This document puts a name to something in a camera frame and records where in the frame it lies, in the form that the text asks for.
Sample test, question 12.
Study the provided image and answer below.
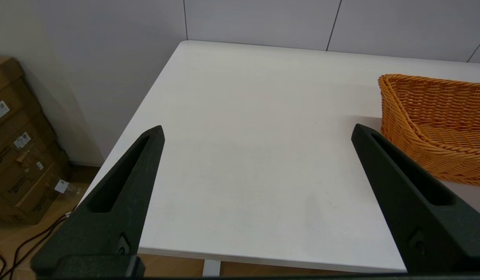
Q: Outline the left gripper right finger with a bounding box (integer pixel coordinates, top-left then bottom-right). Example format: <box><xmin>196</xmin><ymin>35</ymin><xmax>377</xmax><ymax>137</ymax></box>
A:
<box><xmin>351</xmin><ymin>124</ymin><xmax>480</xmax><ymax>275</ymax></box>

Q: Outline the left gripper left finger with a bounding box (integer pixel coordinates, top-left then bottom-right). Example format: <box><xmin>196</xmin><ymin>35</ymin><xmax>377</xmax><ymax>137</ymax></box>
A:
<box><xmin>30</xmin><ymin>125</ymin><xmax>165</xmax><ymax>278</ymax></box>

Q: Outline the orange wicker basket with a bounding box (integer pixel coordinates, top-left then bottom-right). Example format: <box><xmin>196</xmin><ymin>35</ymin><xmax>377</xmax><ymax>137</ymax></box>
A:
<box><xmin>378</xmin><ymin>74</ymin><xmax>480</xmax><ymax>188</ymax></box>

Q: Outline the brown cardboard box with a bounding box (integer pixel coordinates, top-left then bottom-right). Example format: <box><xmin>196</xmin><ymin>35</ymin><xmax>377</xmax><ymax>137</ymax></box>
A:
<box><xmin>0</xmin><ymin>152</ymin><xmax>71</xmax><ymax>207</ymax></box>
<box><xmin>0</xmin><ymin>171</ymin><xmax>74</xmax><ymax>225</ymax></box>
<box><xmin>0</xmin><ymin>56</ymin><xmax>50</xmax><ymax>131</ymax></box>
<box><xmin>0</xmin><ymin>113</ymin><xmax>58</xmax><ymax>181</ymax></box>

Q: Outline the white table leg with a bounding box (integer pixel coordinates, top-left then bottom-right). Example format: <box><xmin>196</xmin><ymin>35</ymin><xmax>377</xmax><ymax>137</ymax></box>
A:
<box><xmin>203</xmin><ymin>260</ymin><xmax>222</xmax><ymax>277</ymax></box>

